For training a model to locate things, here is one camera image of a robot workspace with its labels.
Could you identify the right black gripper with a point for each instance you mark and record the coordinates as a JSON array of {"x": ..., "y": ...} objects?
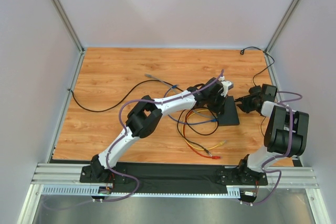
[{"x": 248, "y": 102}]

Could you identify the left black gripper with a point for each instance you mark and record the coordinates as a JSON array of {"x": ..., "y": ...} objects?
[{"x": 219, "y": 102}]

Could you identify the black network switch box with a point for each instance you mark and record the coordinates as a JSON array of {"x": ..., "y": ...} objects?
[{"x": 230, "y": 116}]

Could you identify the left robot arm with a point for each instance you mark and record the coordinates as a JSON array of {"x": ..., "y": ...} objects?
[{"x": 143, "y": 119}]

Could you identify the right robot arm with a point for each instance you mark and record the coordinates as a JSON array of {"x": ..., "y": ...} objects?
[{"x": 285, "y": 135}]

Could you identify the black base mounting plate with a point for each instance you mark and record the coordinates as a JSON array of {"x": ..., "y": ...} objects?
[{"x": 220, "y": 174}]

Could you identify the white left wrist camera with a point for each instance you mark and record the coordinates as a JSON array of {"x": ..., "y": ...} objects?
[{"x": 227, "y": 85}]

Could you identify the aluminium front rail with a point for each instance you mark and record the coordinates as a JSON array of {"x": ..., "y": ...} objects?
[{"x": 53, "y": 173}]

